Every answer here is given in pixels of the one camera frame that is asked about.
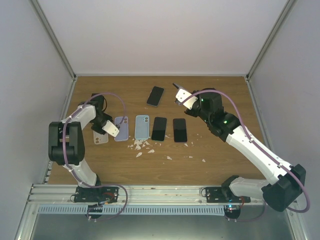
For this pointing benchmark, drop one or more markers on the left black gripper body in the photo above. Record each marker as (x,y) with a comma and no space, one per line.
(98,120)

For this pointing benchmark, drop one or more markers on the phone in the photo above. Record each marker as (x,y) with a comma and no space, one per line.
(99,139)
(155,96)
(123,134)

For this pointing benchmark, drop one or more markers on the light blue phone case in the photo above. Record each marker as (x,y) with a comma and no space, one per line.
(142,127)

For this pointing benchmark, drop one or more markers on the purple smartphone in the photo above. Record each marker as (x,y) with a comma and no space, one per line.
(180,130)

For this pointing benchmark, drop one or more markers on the black smartphone from white case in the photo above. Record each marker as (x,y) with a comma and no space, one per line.
(177,86)

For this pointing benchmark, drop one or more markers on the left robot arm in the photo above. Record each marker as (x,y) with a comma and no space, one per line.
(66,145)

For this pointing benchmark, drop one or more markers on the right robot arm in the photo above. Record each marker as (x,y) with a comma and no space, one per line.
(283,182)

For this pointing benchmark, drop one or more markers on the white debris pile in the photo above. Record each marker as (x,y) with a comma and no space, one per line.
(141,147)

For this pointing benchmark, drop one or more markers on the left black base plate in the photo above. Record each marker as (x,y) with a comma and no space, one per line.
(103,195)

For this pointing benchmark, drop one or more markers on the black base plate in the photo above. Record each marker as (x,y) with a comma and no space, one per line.
(103,195)
(218,194)

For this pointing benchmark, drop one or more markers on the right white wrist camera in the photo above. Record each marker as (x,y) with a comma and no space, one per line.
(183,98)

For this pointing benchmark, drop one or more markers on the aluminium rail frame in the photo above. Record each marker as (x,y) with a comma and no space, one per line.
(170,195)

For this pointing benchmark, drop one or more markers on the grey slotted cable duct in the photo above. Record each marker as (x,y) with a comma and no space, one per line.
(206,210)

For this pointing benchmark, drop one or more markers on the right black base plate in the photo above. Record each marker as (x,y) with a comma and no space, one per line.
(218,194)

